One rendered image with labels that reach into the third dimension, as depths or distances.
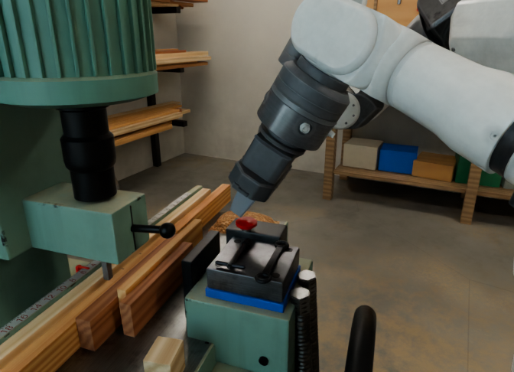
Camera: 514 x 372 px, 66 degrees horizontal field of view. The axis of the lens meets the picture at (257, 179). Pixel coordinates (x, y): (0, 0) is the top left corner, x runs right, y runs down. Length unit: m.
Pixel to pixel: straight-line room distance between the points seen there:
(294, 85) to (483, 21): 0.35
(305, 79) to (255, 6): 3.56
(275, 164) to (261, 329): 0.19
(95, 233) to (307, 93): 0.30
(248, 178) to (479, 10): 0.44
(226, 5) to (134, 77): 3.70
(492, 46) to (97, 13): 0.52
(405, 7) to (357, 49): 3.20
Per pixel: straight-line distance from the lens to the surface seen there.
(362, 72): 0.38
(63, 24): 0.42
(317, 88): 0.43
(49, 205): 0.55
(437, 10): 0.85
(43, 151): 0.59
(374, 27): 0.38
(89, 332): 0.55
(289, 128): 0.44
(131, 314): 0.55
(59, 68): 0.42
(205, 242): 0.56
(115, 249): 0.51
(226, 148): 4.30
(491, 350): 2.09
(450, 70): 0.37
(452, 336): 2.09
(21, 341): 0.53
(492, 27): 0.68
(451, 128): 0.35
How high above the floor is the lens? 1.26
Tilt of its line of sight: 20 degrees down
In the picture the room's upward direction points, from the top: straight up
